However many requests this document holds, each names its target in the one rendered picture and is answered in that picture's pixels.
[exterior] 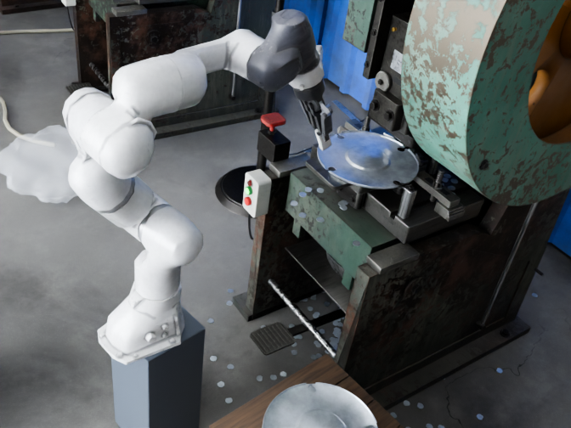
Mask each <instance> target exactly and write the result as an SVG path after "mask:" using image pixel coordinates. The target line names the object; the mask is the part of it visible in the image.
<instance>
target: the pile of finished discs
mask: <svg viewBox="0 0 571 428"><path fill-rule="evenodd" d="M376 423H377V422H376V419H375V417H374V415H373V413H372V412H371V411H370V410H369V408H368V407H367V406H366V405H365V404H364V403H363V402H362V401H361V400H360V399H359V398H358V397H356V396H355V395H354V394H353V393H351V392H349V391H347V390H345V389H343V388H341V387H339V386H334V385H331V384H326V383H320V382H316V383H315V384H306V383H302V384H299V385H295V386H292V387H289V388H287V389H286V390H284V391H283V392H281V393H280V394H279V395H278V396H276V397H275V398H274V400H273V401H272V402H271V403H270V404H269V406H268V408H267V410H266V412H265V415H264V418H263V426H262V428H377V424H376Z"/></svg>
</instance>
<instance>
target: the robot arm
mask: <svg viewBox="0 0 571 428"><path fill-rule="evenodd" d="M322 60H323V48H322V45H316V41H315V38H314V32H313V29H312V26H311V24H310V22H309V20H308V16H307V15H306V14H305V13H303V12H301V11H298V10H295V9H284V10H281V11H280V12H278V13H276V14H275V15H273V16H272V25H271V28H270V31H269V33H268V35H267V37H266V38H265V39H263V38H261V37H259V36H257V35H256V34H254V33H253V32H252V31H250V30H244V29H239V30H236V31H233V32H231V33H230V34H228V35H227V36H225V37H222V38H221V39H218V40H215V41H211V42H206V43H202V44H199V45H196V46H193V47H189V48H184V49H180V50H177V51H176V52H175V53H170V54H166V55H162V56H159V57H153V58H150V59H145V60H141V61H139V62H135V63H132V64H130V65H125V66H123V67H122V68H120V69H119V70H118V71H117V72H116V73H115V75H114V76H113V82H112V93H113V96H114V98H115V100H113V99H112V98H111V96H110V95H109V94H107V93H104V92H102V91H99V90H98V89H96V88H94V87H85V88H82V89H80V90H77V91H75V92H74V93H73V94H72V95H71V96H70V97H69V98H68V99H67V100H66V101H65V106H64V109H63V112H62V113H63V117H64V120H65V125H66V128H67V130H68V133H69V135H70V138H71V142H72V144H75V145H76V147H77V150H78V156H77V157H76V158H75V160H73V162H72V163H71V165H70V169H69V175H68V179H69V184H70V186H71V187H72V189H73V190H74V191H75V192H76V194H77V195H78V196H79V197H80V199H82V200H83V201H84V202H85V203H86V204H87V205H89V206H90V207H92V208H93V209H94V210H95V211H97V212H98V213H99V214H101V215H102V216H104V217H105V218H107V219H108V220H109V221H111V222H113V223H114V224H115V225H116V226H117V227H120V228H124V229H125V230H127V231H128V232H129V233H130V234H131V235H132V236H133V237H135V238H136V239H138V240H139V241H140V242H142V244H143V245H144V247H145V249H146V250H144V251H142V252H141V253H140V254H139V256H138V257H137V258H136V260H135V261H134V266H135V281H134V283H133V287H132V289H131V292H130V295H129V296H128V297H127V298H126V299H125V300H124V301H123V302H122V303H121V304H120V305H119V306H118V307H117V308H116V309H115V310H114V311H113V312H112V313H111V314H110V315H109V316H108V321H107V324H105V325H104V326H102V327H101V328H100V329H98V338H99V344H100V345H101V346H102V347H103V348H104V349H105V350H106V351H107V352H108V353H109V354H110V356H111V357H112V358H113V359H115V360H117V361H119V362H121V363H124V364H126V365H127V364H129V363H133V362H135V361H138V360H140V359H142V358H147V357H148V356H151V355H154V354H156V353H158V352H162V351H165V350H166V349H169V348H172V347H174V346H178V345H180V344H181V335H182V333H183V330H184V326H185V324H184V315H183V312H182V309H181V301H180V296H181V288H182V287H181V283H180V274H181V266H183V265H187V264H189V263H190V262H192V261H194V260H195V258H196V257H197V256H198V255H199V253H200V251H201V249H202V247H203V235H202V233H201V232H200V230H199V229H198V228H197V227H196V226H195V225H194V224H193V223H192V222H191V221H190V220H189V219H188V218H187V217H186V216H185V215H184V214H182V213H181V212H180V211H178V210H177V209H175V208H174V207H172V206H171V205H170V204H169V203H167V202H166V201H165V200H164V199H162V197H160V196H159V195H158V194H156V193H155V192H154V191H153V190H152V189H151V188H150V187H149V186H148V185H147V184H146V183H145V182H144V181H143V180H142V179H140V178H139V177H138V176H137V175H138V174H139V173H141V172H142V171H143V170H144V169H145V168H146V167H147V166H148V165H149V163H150V160H151V157H152V155H153V152H154V149H155V144H154V139H155V136H156V133H157V131H156V129H155V128H154V126H153V124H152V122H151V119H152V118H154V117H157V116H159V115H165V114H168V113H173V112H175V111H178V110H183V109H186V108H189V107H192V106H196V105H197V104H199V103H200V101H201V99H202V98H203V96H204V95H205V93H206V88H207V78H206V74H208V73H211V72H214V71H217V70H221V69H223V70H229V71H232V72H234V73H236V74H238V75H240V76H242V77H244V78H246V79H247V80H248V81H250V82H252V83H254V84H256V85H257V86H259V87H260V88H261V89H263V90H265V91H268V92H276V91H278V90H281V89H282V88H283V87H285V86H286V85H287V84H289V85H291V86H292V87H293V91H294V94H295V96H296V97H297V99H298V100H299V103H300V105H301V106H302V110H303V112H304V115H305V116H306V118H307V121H308V123H309V124H312V127H313V129H314V130H315V134H316V137H317V139H318V143H319V148H320V149H322V151H324V150H326V149H328V148H329V147H330V146H332V144H331V139H330V135H329V133H330V132H332V118H331V115H332V113H333V111H332V109H331V108H329V109H327V108H326V107H325V101H324V99H323V97H322V96H323V93H324V91H325V83H324V79H323V76H324V75H325V74H324V69H323V62H322Z"/></svg>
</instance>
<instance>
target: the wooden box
mask: <svg viewBox="0 0 571 428"><path fill-rule="evenodd" d="M316 382H320V383H326V384H331V385H334V386H339V387H341V388H343V389H345V390H347V391H349V392H351V393H353V394H354V395H355V396H356V397H358V398H359V399H360V400H361V401H362V402H363V403H364V404H365V405H366V406H367V407H368V408H369V410H370V411H371V412H372V413H373V415H374V417H375V419H376V422H377V423H376V424H377V428H404V427H403V426H402V425H401V426H400V423H399V422H398V421H397V420H396V419H395V418H394V417H393V416H392V415H391V414H390V413H389V412H388V411H387V410H386V409H384V408H383V407H382V406H381V405H380V404H379V403H378V402H377V401H376V400H375V401H374V398H373V397H372V396H371V395H370V394H368V393H367V392H366V391H365V390H364V389H363V388H362V387H361V386H360V385H359V384H358V383H357V382H356V381H355V380H354V379H352V378H351V377H350V376H349V377H348V374H347V373H346V372H345V371H344V370H343V369H342V368H341V367H340V366H339V365H338V364H337V363H335V362H334V361H333V360H332V359H331V358H330V357H329V356H328V355H327V354H325V355H324V356H322V357H320V358H318V359H317V360H315V361H313V362H312V363H311V364H309V365H307V366H306V367H304V368H302V369H300V370H299V371H297V372H296V373H295V374H293V375H291V376H289V377H288V378H286V379H284V380H283V381H281V382H280V383H278V384H277V385H275V386H273V387H271V388H270V389H268V390H267V391H265V392H264V393H262V394H260V395H259V396H257V397H255V398H253V399H252V400H251V401H249V402H248V403H246V404H244V405H242V406H241V407H239V408H237V409H236V410H235V411H233V412H231V413H230V414H227V415H226V416H224V417H223V418H222V419H220V420H218V421H217V422H215V423H213V424H212V425H210V426H209V428H262V426H263V418H264V415H265V412H266V410H267V408H268V406H269V404H270V403H271V402H272V401H273V400H274V398H275V397H276V396H278V395H279V394H280V393H281V392H283V391H284V390H286V389H287V388H289V387H292V386H295V385H299V384H302V383H306V384H315V383H316Z"/></svg>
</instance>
